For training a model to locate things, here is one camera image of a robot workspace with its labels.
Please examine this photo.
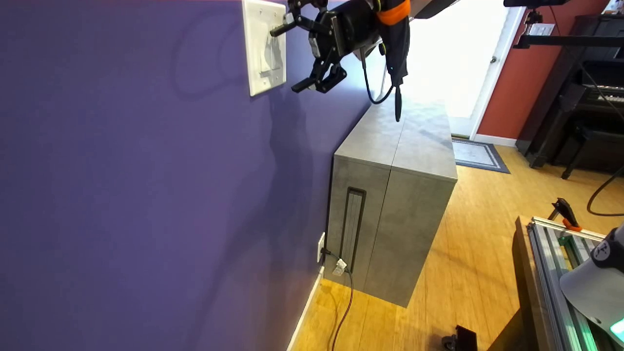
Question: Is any white door frame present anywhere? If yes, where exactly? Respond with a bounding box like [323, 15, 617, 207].
[467, 8, 524, 142]

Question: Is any orange black clamp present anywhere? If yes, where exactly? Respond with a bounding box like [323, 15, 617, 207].
[549, 197, 580, 232]

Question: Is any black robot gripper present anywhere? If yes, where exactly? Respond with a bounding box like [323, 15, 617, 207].
[268, 0, 377, 93]

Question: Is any black stand foot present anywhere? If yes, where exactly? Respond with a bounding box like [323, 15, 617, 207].
[442, 326, 477, 351]

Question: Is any grey baseball cap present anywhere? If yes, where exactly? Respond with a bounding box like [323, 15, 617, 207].
[559, 226, 624, 347]

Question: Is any black plug with white tag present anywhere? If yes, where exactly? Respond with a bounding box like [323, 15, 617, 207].
[321, 248, 346, 277]

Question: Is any black power cable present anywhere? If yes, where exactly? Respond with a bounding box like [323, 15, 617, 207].
[325, 246, 356, 351]

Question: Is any grey door mat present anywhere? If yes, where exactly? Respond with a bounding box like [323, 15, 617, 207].
[452, 138, 508, 173]

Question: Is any white wall outlet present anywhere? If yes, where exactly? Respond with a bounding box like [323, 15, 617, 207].
[315, 232, 325, 263]

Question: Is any white baseboard strip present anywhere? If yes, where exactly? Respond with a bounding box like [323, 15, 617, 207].
[286, 267, 325, 351]

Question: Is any robot arm with orange band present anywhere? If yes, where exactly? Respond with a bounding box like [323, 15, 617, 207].
[268, 0, 454, 121]

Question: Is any white light switch plate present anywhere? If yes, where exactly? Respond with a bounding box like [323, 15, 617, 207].
[241, 0, 286, 97]

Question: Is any aluminium frame table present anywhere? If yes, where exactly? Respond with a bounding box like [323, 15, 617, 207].
[487, 216, 624, 351]

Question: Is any black piano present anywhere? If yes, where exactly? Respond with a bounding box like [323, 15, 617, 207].
[516, 15, 624, 179]

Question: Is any black camera on mount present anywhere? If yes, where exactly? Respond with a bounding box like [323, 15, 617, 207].
[502, 0, 567, 37]

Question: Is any grey concrete-look cabinet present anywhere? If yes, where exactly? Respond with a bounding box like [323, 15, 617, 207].
[325, 101, 457, 306]

